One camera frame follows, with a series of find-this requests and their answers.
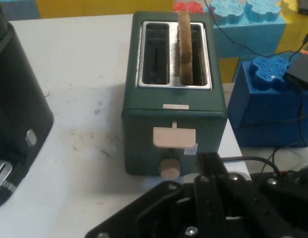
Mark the toasted bread slice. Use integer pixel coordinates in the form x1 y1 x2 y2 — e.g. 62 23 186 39
177 9 194 85

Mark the dark blue foam block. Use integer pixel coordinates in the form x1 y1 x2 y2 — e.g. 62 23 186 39
227 56 308 149

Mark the black box device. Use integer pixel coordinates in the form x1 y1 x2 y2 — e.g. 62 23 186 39
285 42 308 91
298 0 308 15

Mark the dark green two-slot toaster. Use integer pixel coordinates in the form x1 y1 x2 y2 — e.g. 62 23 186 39
121 11 228 179

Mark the beige toaster knob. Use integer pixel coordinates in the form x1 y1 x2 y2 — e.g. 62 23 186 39
160 159 181 179

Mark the black coffee machine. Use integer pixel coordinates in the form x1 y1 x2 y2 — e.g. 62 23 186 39
0 0 55 209

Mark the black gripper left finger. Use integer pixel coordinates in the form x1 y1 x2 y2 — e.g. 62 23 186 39
85 152 226 238

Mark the beige toaster lever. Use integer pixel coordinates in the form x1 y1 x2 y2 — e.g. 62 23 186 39
153 120 196 148

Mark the orange foam block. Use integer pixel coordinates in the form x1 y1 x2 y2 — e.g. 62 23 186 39
173 0 207 13

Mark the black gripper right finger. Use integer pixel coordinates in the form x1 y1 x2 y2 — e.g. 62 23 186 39
208 152 308 238

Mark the light blue studded foam block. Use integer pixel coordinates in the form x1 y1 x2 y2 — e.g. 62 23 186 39
205 0 286 60

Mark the thin black cable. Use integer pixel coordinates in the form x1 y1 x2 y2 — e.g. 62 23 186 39
243 88 308 149
204 0 308 56

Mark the black toaster power cable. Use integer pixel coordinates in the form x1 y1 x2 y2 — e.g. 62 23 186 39
222 155 281 175

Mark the yellow foam block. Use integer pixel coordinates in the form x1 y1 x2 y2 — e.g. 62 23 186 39
274 0 308 58
218 57 242 84
36 0 175 20

